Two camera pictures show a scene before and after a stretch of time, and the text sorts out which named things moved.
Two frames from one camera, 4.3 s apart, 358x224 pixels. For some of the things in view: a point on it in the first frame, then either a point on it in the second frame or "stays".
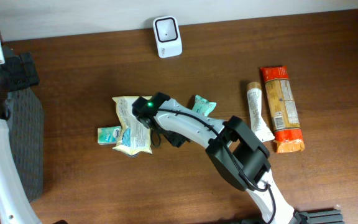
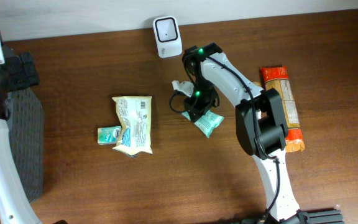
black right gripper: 173,137 → 198,109
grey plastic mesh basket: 25,124 stays
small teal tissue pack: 108,135 stays
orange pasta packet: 281,109 stays
